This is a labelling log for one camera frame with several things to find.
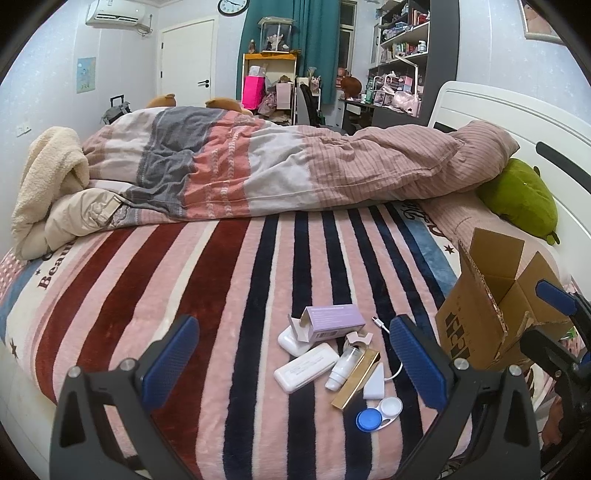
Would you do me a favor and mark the white charger adapter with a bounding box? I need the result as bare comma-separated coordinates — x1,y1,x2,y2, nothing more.
363,362,386,401

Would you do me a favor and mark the brown cardboard box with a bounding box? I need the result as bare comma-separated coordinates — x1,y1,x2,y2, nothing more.
436,228,572,371

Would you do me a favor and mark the blue white contact lens case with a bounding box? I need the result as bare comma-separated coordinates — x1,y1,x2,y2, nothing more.
356,397,404,433

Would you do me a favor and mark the green plush toy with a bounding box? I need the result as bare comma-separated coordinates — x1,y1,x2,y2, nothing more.
476,158,560,245

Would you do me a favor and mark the gold rectangular box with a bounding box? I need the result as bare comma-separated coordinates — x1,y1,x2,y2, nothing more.
332,349,381,411

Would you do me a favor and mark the white squeeze tube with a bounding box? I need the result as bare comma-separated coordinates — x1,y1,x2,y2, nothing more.
325,345,365,392

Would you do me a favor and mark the white headboard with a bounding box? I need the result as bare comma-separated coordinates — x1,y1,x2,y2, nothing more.
428,81,591,296

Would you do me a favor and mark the purple rectangular box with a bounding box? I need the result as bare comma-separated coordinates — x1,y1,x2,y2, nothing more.
290,304,366,343

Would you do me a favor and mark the white rectangular case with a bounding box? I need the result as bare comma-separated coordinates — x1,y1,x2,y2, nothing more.
273,343,339,394

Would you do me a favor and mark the striped fleece blanket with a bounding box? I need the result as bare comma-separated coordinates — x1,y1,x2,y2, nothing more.
1,202,459,479

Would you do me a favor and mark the cream fleece blanket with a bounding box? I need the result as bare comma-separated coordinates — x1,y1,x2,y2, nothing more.
11,127,122,260

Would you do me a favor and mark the dark bookshelf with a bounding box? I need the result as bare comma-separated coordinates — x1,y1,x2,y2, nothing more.
369,0,460,127

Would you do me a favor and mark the patchwork pink grey duvet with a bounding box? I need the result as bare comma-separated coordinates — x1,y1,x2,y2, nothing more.
82,106,519,224

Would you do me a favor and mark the brown plush on desk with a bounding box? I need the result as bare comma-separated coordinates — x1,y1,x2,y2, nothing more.
339,71,363,100

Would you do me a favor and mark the black suitcase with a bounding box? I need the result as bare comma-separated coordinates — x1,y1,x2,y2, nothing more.
101,94,131,125

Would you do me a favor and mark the brown teddy bear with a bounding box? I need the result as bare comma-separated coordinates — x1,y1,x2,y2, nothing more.
145,93,254,116

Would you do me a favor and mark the yellow shelf unit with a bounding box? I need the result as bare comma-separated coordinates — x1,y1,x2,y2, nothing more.
240,53,297,126

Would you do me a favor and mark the teal curtain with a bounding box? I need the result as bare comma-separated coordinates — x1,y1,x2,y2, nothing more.
235,0,341,105

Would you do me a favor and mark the bright pink bag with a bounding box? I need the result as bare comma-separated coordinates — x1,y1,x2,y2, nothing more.
242,75,266,110

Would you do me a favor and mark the glass display case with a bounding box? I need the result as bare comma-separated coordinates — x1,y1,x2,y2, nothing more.
259,17,294,53

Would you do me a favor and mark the white door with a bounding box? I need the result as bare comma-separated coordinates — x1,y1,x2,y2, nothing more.
158,19,215,107

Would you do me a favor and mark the white air conditioner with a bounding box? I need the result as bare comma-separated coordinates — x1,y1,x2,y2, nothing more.
85,0,152,34

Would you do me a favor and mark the white charging cable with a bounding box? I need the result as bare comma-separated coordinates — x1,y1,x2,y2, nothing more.
372,315,405,383

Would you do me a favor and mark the blue wall poster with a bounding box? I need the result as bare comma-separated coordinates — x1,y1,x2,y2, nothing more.
76,57,96,94

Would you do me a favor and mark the round wall clock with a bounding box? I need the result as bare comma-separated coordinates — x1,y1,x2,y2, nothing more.
217,0,249,17

